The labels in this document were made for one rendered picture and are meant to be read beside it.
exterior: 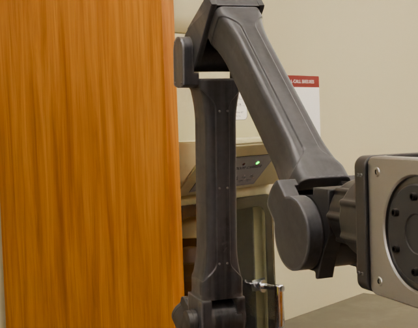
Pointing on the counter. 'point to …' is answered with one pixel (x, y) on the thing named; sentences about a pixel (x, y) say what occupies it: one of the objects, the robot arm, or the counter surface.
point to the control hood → (189, 157)
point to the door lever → (276, 300)
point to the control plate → (248, 168)
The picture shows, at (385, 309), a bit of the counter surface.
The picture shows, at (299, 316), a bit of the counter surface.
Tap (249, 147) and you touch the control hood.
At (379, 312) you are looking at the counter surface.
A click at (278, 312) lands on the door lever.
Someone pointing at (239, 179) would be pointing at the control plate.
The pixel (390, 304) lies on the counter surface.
